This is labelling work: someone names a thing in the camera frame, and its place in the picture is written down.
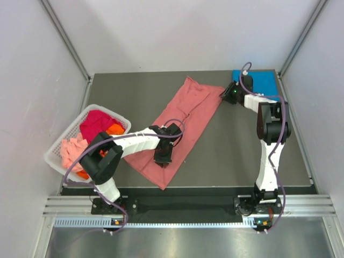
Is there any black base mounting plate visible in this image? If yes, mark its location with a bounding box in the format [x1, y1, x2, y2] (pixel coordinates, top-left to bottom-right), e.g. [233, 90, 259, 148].
[91, 187, 318, 224]

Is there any grey slotted cable duct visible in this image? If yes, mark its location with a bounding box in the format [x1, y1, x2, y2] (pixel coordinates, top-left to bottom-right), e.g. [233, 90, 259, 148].
[54, 217, 269, 229]

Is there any left aluminium frame post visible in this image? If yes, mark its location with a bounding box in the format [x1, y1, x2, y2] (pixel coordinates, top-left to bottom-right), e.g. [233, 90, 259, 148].
[38, 0, 91, 81]

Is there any white plastic laundry basket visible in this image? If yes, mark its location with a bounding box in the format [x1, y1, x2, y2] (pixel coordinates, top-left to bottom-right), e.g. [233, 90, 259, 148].
[45, 104, 131, 175]

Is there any magenta t shirt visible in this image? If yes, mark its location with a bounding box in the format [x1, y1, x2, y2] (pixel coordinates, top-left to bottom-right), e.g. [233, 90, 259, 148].
[80, 110, 125, 143]

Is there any orange t shirt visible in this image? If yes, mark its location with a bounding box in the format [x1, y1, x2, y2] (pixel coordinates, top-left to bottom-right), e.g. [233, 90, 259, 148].
[77, 124, 125, 180]

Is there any salmon pink t shirt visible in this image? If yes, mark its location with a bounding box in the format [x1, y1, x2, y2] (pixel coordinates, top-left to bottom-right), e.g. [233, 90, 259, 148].
[123, 76, 226, 191]

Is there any light peach t shirt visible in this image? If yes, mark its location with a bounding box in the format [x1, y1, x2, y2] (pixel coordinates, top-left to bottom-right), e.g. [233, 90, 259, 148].
[60, 133, 88, 169]

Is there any aluminium frame post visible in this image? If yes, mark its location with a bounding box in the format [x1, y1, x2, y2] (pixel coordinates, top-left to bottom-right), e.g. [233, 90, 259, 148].
[38, 0, 91, 81]
[277, 0, 329, 78]

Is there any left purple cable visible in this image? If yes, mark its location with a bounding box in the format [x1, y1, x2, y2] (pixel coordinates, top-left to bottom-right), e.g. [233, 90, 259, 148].
[63, 119, 186, 233]

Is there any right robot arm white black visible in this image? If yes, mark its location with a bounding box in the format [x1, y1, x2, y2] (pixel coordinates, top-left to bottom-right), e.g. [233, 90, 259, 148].
[220, 73, 291, 213]

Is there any right aluminium frame post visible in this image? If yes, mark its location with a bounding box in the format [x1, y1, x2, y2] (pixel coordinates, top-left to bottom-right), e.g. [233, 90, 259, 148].
[277, 0, 329, 78]

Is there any folded blue t shirt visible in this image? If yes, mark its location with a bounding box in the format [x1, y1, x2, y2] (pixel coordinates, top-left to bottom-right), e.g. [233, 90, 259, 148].
[232, 70, 278, 96]

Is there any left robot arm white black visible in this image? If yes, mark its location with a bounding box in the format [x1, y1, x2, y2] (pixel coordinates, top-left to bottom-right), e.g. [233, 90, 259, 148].
[79, 123, 183, 213]

